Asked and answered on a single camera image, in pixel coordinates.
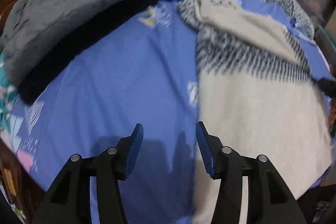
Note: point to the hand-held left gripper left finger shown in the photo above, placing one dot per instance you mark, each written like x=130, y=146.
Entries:
x=134, y=150

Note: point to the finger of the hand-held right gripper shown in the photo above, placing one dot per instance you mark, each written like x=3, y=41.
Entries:
x=328, y=86

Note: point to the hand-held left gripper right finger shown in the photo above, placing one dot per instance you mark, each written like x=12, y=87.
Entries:
x=207, y=153

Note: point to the white fleece sweater black pattern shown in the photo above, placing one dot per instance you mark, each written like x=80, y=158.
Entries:
x=249, y=113

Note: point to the blue printed bed sheet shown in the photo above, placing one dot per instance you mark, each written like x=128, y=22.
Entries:
x=126, y=77

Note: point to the black folded garment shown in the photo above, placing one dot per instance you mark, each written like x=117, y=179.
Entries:
x=86, y=40

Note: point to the wooden nightstand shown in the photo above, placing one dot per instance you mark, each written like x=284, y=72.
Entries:
x=15, y=182

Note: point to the teal patterned cloth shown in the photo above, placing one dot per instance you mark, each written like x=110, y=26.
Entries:
x=6, y=98

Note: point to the grey puffer jacket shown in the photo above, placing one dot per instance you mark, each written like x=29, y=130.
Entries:
x=65, y=11

